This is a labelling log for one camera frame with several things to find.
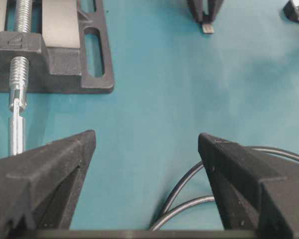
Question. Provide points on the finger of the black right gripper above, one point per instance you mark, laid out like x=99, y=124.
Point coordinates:
x=213, y=9
x=197, y=10

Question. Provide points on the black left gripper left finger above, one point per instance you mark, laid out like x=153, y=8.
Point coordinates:
x=39, y=188

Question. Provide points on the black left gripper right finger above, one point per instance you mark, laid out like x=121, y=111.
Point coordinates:
x=253, y=190

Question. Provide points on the black USB cable plug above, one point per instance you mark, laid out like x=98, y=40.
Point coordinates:
x=207, y=28

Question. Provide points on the black bench vise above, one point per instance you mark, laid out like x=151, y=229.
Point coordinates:
x=58, y=55

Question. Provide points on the silver vise screw handle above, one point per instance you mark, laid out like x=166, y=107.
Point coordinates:
x=18, y=81

